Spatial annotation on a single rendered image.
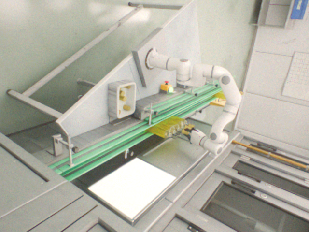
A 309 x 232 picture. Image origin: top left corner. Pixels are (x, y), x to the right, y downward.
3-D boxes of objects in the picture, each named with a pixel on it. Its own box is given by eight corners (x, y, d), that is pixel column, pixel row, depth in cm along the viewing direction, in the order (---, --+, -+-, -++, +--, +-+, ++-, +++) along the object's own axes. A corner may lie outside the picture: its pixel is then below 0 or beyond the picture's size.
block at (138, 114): (133, 117, 169) (140, 120, 165) (133, 105, 165) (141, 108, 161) (136, 116, 171) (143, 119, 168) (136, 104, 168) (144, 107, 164)
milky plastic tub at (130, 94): (108, 115, 156) (117, 119, 151) (108, 83, 147) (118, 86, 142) (126, 109, 169) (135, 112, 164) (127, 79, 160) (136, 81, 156)
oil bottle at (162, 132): (143, 129, 172) (167, 139, 161) (143, 123, 170) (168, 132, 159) (147, 127, 177) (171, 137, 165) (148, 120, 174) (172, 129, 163)
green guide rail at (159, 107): (145, 110, 166) (154, 113, 162) (145, 108, 166) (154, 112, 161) (230, 75, 299) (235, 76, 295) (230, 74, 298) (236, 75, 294)
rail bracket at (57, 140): (47, 153, 122) (73, 171, 110) (43, 125, 115) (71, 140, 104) (55, 150, 125) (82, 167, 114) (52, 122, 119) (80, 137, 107)
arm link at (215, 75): (212, 63, 143) (236, 66, 139) (214, 67, 156) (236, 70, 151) (207, 85, 144) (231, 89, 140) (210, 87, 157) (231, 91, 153)
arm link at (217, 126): (226, 110, 153) (216, 140, 155) (216, 107, 144) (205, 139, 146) (238, 114, 147) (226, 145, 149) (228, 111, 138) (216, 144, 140)
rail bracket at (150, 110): (140, 123, 166) (154, 128, 159) (141, 100, 159) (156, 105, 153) (143, 122, 168) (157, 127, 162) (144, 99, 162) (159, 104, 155)
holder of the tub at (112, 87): (107, 122, 158) (116, 126, 154) (107, 83, 147) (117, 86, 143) (125, 115, 171) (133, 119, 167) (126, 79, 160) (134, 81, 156)
